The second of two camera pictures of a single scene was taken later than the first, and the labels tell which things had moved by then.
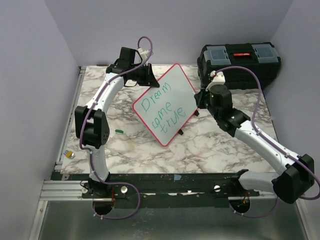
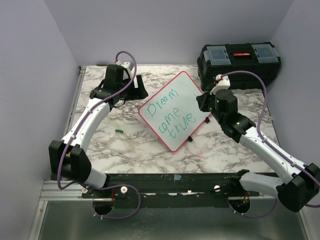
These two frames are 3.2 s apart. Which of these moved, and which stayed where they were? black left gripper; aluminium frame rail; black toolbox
Moved: black left gripper
Stayed: black toolbox; aluminium frame rail
